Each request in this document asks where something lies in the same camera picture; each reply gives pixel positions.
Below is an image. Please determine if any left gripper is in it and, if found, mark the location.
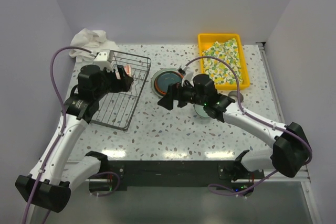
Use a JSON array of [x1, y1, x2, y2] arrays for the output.
[[94, 65, 133, 100]]

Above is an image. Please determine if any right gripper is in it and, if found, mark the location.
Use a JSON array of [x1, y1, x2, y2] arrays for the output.
[[158, 78, 207, 110]]

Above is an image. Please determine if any dark teal plate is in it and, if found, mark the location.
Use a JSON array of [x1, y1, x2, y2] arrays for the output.
[[155, 71, 184, 92]]

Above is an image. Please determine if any light green bowl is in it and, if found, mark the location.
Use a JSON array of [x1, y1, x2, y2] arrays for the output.
[[194, 104, 209, 118]]

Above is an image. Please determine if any light green floral plate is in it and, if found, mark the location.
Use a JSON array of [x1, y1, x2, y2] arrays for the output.
[[151, 68, 183, 97]]

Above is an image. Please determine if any orange plate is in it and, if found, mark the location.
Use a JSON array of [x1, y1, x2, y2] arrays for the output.
[[153, 71, 182, 96]]

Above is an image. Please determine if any beige brown cup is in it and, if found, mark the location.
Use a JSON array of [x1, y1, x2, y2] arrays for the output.
[[228, 90, 244, 103]]

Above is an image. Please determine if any white red patterned bowl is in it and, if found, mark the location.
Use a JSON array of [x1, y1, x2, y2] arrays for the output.
[[115, 65, 131, 80]]

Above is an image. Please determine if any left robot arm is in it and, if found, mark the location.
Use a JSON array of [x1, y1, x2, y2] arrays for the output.
[[15, 65, 134, 212]]

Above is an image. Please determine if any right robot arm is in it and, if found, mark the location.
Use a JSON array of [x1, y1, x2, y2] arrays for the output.
[[158, 74, 312, 178]]

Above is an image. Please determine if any white crumpled towel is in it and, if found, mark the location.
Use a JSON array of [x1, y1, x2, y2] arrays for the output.
[[69, 28, 119, 62]]

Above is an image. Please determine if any lemon print cloth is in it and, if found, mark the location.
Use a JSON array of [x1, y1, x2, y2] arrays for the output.
[[202, 38, 243, 84]]

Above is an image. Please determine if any yellow plastic bin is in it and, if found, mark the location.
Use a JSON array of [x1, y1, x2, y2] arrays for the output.
[[198, 34, 250, 90]]

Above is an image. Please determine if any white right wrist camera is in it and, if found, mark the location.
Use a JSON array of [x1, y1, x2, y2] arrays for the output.
[[178, 65, 194, 84]]

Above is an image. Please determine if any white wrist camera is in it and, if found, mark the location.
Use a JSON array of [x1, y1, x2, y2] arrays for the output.
[[178, 65, 194, 84], [93, 49, 116, 71]]

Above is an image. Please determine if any black wire dish rack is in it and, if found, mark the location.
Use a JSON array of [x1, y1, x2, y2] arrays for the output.
[[91, 50, 151, 131]]

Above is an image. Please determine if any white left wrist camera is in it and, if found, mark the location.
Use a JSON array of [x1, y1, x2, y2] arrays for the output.
[[93, 49, 116, 71]]

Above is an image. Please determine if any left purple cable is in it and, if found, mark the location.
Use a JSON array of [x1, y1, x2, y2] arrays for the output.
[[20, 46, 122, 224]]

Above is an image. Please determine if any purple cable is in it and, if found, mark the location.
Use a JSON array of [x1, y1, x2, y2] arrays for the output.
[[20, 46, 122, 224], [181, 56, 313, 197]]

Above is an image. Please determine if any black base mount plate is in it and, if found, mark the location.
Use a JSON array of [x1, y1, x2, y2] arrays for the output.
[[108, 161, 264, 191]]

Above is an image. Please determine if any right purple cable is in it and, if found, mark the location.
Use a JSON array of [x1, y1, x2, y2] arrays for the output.
[[181, 56, 313, 197]]

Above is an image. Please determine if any aluminium frame rail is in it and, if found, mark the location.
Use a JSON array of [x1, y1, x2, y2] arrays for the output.
[[256, 42, 322, 223]]

